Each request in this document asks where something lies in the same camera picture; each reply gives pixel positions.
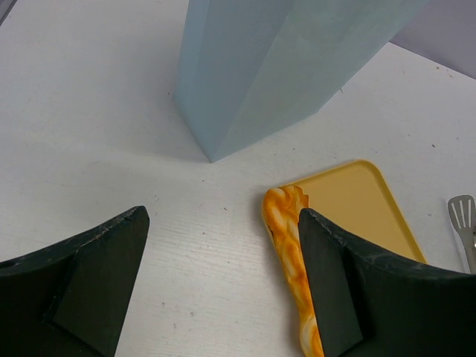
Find orange braided bread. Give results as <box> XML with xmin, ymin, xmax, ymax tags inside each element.
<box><xmin>262</xmin><ymin>185</ymin><xmax>324</xmax><ymax>356</ymax></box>

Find light blue paper bag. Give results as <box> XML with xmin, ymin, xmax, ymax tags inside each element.
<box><xmin>174</xmin><ymin>0</ymin><xmax>424</xmax><ymax>162</ymax></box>

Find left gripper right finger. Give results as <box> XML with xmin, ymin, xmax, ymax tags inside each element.
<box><xmin>298</xmin><ymin>209</ymin><xmax>475</xmax><ymax>356</ymax></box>

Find metal food tongs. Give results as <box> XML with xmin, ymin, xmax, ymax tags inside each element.
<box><xmin>447</xmin><ymin>195</ymin><xmax>475</xmax><ymax>274</ymax></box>

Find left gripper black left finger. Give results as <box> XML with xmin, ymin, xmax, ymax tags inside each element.
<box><xmin>1</xmin><ymin>206</ymin><xmax>149</xmax><ymax>356</ymax></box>

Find yellow plastic tray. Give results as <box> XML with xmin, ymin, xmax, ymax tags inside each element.
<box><xmin>284</xmin><ymin>160</ymin><xmax>425</xmax><ymax>263</ymax></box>

